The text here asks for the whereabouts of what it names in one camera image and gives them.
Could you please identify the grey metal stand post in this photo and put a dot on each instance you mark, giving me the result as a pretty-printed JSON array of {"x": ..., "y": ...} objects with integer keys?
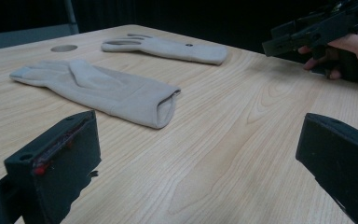
[{"x": 71, "y": 17}]

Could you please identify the black curtain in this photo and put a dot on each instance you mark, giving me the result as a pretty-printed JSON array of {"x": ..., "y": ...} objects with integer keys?
[{"x": 183, "y": 15}]

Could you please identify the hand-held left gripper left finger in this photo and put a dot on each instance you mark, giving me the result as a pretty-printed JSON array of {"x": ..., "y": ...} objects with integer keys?
[{"x": 59, "y": 161}]

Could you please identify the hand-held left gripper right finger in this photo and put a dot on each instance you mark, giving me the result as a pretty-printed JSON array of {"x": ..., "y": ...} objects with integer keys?
[{"x": 341, "y": 161}]

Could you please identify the beige glove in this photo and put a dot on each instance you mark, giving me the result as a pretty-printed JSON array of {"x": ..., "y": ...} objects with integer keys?
[
  {"x": 112, "y": 93},
  {"x": 174, "y": 49}
]

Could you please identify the round grey table grommet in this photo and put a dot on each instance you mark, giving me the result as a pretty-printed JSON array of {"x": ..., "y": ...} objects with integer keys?
[{"x": 63, "y": 48}]

